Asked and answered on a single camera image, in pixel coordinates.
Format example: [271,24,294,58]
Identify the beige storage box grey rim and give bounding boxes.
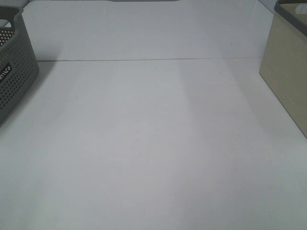
[260,0,307,135]

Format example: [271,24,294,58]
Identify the grey perforated plastic basket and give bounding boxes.
[0,6,39,123]

